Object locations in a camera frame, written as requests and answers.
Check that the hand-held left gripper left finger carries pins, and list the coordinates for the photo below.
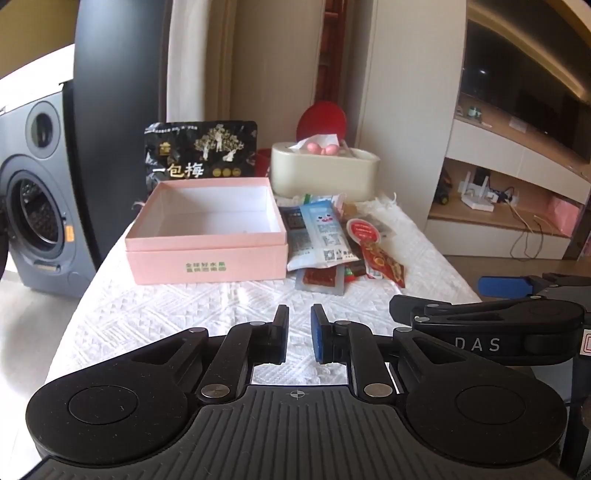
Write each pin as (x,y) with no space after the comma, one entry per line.
(280,344)

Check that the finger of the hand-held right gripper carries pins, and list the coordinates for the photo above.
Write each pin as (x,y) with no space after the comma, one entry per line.
(531,332)
(503,286)

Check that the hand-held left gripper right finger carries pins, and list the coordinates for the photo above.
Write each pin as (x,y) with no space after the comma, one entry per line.
(318,334)

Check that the dark red sauce packet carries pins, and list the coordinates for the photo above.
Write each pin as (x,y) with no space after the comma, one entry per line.
(321,279)

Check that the light blue snack packet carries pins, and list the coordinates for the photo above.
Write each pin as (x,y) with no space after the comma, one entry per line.
(323,235)

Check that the pink cardboard box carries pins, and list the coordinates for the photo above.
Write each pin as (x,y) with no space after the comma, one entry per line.
(207,261)

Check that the dark grey snack packet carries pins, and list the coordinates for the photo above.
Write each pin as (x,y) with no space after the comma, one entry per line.
(291,219)

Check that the green snack packet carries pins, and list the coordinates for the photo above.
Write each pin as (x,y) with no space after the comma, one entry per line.
(314,199)

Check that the white router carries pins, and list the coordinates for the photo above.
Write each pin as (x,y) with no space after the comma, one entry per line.
(475,201)

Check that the pink paper bag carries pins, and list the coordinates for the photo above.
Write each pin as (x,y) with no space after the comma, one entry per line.
(564,217)

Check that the red snack packet orange print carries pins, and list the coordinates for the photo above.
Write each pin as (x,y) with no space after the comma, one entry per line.
(383,265)

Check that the white textured tablecloth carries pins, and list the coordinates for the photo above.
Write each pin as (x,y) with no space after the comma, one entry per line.
(184,318)

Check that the toy car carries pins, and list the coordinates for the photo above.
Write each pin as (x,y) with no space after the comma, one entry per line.
(443,189)

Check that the clear packet round red label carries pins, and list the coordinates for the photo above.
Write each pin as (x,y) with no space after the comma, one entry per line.
(367,230)

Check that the white television cabinet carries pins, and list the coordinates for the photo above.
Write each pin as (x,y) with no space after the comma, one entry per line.
(503,152)

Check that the cream tissue box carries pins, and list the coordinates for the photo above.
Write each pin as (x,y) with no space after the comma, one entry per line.
(318,173)

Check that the red plastic container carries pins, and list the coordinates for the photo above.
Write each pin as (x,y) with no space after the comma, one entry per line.
(263,164)

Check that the black television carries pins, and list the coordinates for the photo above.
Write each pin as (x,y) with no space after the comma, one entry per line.
(531,92)

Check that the black snack bag gold print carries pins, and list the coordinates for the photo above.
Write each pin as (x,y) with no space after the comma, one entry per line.
(203,150)

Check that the red round paddle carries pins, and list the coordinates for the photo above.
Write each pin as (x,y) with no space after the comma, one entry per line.
(323,120)

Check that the grey washing machine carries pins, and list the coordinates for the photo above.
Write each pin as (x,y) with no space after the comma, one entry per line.
(41,207)

